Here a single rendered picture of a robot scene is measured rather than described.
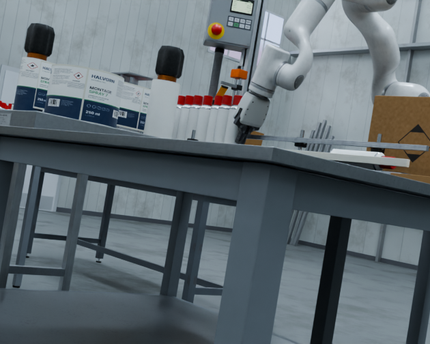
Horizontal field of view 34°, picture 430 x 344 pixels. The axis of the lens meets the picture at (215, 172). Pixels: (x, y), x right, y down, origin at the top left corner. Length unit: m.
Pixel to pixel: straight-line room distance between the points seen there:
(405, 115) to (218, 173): 1.08
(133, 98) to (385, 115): 0.82
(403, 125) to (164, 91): 0.72
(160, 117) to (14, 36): 9.51
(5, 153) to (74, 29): 10.31
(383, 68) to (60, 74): 1.16
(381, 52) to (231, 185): 1.50
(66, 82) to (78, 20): 10.23
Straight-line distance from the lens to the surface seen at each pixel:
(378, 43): 2.49
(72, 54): 12.00
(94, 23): 12.26
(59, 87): 1.90
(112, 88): 1.91
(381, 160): 1.85
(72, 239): 3.42
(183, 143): 1.11
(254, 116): 2.26
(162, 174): 1.21
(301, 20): 2.28
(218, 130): 2.34
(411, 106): 2.09
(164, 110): 2.14
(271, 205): 1.01
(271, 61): 2.22
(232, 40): 2.55
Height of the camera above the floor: 0.76
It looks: 2 degrees up
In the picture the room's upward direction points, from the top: 9 degrees clockwise
